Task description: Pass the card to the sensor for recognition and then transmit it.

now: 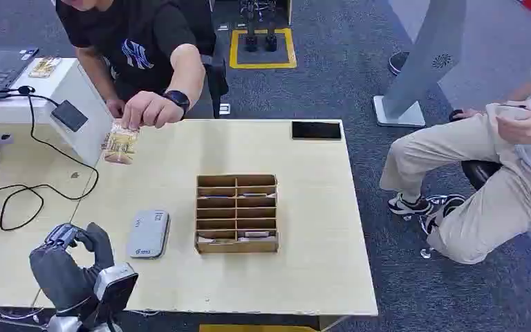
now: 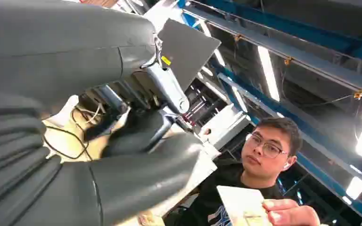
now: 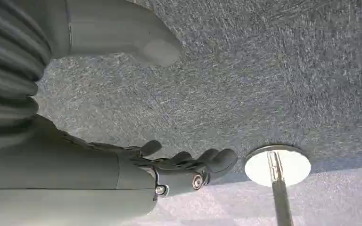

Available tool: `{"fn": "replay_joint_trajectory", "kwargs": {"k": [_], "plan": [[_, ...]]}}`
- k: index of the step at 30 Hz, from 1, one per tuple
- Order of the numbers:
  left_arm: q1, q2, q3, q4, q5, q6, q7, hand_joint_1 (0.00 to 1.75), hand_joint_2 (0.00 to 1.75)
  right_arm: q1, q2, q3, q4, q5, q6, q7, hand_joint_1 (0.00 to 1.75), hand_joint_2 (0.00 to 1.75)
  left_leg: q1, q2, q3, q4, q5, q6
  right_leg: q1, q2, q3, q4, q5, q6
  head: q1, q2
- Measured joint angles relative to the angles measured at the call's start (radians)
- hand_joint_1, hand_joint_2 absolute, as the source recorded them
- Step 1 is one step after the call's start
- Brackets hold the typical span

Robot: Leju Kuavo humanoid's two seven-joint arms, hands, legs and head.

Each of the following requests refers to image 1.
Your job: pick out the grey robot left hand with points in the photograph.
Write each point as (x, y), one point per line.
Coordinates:
(59, 275)

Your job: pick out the person's left hand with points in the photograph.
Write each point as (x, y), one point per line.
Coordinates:
(116, 108)

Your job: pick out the person's right hand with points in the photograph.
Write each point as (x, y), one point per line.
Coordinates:
(148, 110)

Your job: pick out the yellow printed card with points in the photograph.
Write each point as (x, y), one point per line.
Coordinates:
(120, 145)

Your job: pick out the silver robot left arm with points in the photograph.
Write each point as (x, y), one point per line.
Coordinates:
(66, 324)

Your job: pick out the black wristwatch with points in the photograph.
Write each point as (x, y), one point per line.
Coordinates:
(177, 100)

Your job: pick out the black power adapter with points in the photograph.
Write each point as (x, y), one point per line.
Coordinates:
(69, 116)

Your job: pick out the person in black shirt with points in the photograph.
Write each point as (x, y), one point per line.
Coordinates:
(132, 41)

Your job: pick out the stack of printed cards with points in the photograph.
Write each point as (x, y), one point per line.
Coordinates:
(44, 67)

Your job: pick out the wooden card box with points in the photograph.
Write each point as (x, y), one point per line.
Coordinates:
(236, 215)

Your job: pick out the black robot legs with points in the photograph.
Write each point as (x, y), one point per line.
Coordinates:
(258, 27)

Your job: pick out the white card in box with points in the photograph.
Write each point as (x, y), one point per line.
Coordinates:
(254, 234)

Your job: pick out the black phone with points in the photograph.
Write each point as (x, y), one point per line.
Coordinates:
(316, 130)

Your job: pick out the black shoe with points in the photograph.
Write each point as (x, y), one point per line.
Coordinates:
(398, 62)

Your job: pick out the grey standing panel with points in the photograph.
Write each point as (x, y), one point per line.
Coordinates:
(423, 55)

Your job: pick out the black office chair with chrome base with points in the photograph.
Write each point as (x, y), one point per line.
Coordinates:
(476, 172)

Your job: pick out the seated person in beige trousers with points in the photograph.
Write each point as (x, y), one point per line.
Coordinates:
(490, 192)

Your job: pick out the white phone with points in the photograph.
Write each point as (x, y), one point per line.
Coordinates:
(513, 112)

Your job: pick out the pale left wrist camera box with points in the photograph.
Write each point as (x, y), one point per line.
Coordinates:
(115, 286)

